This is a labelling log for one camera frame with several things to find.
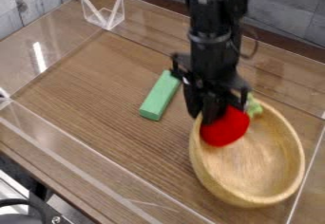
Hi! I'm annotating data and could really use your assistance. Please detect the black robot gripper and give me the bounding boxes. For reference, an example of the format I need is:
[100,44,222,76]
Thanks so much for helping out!
[171,32,251,125]

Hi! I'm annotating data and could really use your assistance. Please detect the green rectangular block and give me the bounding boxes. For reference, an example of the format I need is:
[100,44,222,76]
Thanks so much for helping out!
[138,70,180,121]

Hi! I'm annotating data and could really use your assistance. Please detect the red plush strawberry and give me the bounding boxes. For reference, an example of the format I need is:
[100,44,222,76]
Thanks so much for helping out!
[199,93,262,147]

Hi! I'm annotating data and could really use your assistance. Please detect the round wooden bowl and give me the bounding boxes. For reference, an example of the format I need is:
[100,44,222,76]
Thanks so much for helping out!
[188,103,306,208]

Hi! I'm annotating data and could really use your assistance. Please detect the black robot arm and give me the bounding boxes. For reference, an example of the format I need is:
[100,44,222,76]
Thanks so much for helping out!
[170,0,251,125]

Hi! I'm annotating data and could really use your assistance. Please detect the clear acrylic enclosure walls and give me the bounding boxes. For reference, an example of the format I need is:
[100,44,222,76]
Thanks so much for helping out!
[0,0,325,224]

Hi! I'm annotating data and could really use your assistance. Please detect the clear acrylic corner bracket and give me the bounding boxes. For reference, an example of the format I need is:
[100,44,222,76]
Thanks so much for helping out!
[80,0,126,30]

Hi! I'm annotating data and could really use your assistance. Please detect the black metal table mount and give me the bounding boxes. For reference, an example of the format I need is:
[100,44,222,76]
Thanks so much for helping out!
[29,182,64,224]

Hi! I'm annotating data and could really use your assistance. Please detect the black cable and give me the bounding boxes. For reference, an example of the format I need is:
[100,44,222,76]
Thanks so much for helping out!
[0,197,32,208]

